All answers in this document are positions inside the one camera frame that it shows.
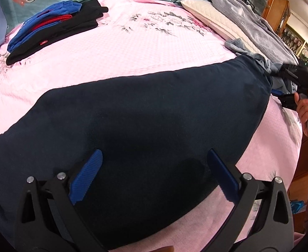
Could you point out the black folded garment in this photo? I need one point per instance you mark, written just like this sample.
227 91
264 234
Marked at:
84 20

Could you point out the blue folded garment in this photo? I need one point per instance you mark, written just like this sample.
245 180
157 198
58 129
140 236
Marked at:
52 15

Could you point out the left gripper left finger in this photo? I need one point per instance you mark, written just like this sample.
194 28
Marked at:
46 217

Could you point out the dark navy pants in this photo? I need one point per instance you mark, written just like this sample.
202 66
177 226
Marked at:
154 132

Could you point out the cream quilted pillow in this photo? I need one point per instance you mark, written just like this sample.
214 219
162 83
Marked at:
215 20

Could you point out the right hand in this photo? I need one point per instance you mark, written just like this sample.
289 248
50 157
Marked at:
302 110

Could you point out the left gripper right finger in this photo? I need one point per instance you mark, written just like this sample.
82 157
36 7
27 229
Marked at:
261 219

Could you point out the grey fleece garment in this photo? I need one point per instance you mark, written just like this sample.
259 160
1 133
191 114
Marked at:
279 83

